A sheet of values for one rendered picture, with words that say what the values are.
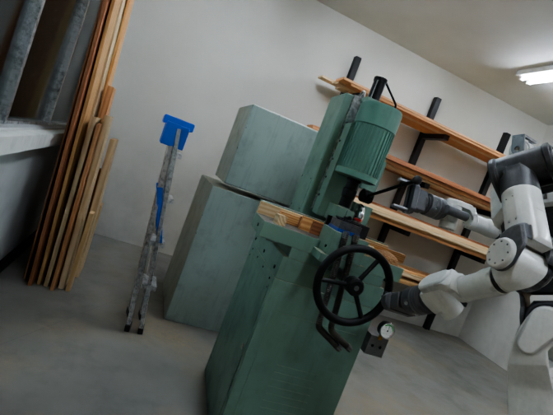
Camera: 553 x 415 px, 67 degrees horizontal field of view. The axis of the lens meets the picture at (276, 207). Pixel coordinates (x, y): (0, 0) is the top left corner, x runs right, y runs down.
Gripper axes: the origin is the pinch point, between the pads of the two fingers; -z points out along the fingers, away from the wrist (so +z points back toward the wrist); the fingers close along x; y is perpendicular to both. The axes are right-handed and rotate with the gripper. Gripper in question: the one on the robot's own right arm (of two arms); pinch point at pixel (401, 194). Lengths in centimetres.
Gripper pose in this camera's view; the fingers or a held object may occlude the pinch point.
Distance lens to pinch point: 168.4
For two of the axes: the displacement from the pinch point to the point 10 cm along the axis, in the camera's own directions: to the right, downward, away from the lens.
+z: 9.1, 3.3, 2.4
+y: -2.9, 1.3, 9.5
